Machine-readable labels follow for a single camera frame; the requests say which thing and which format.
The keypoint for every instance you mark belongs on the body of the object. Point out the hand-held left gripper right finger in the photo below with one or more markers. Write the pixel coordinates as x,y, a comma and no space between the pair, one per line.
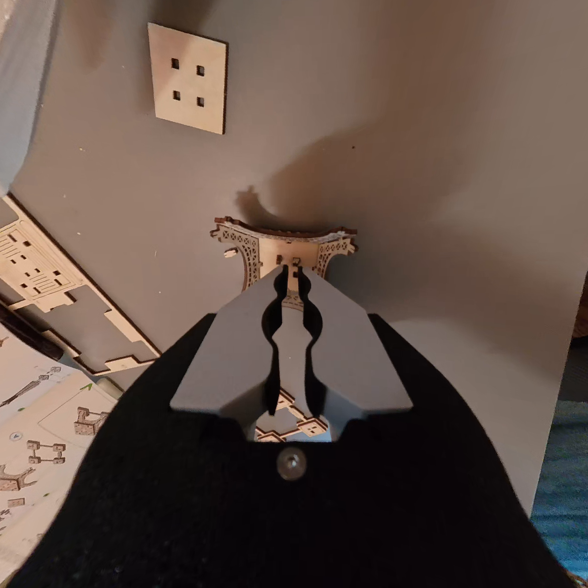
358,363

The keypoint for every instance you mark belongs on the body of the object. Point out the square wooden plate four holes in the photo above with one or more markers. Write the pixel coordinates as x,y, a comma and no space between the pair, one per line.
188,115

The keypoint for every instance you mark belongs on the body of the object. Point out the folded instruction booklet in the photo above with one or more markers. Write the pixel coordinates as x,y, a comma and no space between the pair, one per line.
46,404

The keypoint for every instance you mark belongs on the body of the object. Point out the grey desk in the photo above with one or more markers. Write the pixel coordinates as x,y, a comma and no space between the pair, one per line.
390,92

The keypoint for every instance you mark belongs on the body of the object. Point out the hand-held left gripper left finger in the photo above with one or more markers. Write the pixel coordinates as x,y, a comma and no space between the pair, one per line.
220,363

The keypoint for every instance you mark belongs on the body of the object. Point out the marker pen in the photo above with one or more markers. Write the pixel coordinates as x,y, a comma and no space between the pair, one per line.
41,337

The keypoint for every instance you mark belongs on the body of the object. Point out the wooden lattice tower base model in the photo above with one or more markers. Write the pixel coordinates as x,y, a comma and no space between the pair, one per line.
285,248

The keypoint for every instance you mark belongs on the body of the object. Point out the wooden puzzle sheet slotted panel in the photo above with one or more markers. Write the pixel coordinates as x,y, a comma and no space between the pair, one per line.
27,257

